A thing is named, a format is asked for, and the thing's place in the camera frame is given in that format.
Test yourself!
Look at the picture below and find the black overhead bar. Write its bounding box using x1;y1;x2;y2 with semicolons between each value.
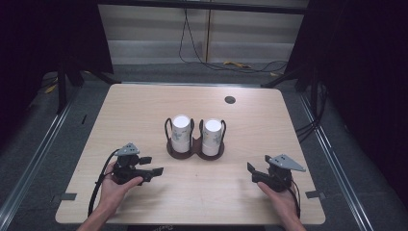
97;0;309;15

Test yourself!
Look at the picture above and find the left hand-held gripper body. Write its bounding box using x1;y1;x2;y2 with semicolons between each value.
112;142;154;186

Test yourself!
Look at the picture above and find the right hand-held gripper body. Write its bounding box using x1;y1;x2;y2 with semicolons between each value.
265;154;306;193

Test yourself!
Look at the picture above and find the dark brown double cup holder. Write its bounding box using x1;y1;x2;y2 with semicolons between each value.
164;117;227;161

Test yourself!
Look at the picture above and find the dark curtain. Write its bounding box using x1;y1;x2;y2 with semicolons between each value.
0;0;114;148
285;0;408;206

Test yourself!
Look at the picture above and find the metal floor rail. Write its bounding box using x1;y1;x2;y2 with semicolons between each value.
299;92;374;231
0;95;76;225

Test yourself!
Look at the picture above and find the black metal stand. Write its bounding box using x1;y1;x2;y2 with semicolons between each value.
261;64;321;90
57;61;121;115

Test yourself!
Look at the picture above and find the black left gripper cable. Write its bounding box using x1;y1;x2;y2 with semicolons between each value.
88;148;120;218

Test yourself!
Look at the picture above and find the person's right hand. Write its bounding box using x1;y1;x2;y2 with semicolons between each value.
257;181;301;222

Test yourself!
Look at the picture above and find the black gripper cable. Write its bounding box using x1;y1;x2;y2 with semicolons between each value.
88;148;120;218
290;181;302;219

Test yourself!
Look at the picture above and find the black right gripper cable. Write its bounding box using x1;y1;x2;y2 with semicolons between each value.
290;181;302;219

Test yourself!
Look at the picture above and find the yellow strip on floor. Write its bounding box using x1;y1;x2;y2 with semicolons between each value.
223;61;252;69

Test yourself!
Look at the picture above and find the bundle of black cables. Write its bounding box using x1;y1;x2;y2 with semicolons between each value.
294;83;329;143

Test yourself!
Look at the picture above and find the person's left hand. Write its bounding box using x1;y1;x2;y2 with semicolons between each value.
100;162;144;211

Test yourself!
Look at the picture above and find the long black floor cable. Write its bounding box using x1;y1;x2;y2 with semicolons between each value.
178;8;290;75

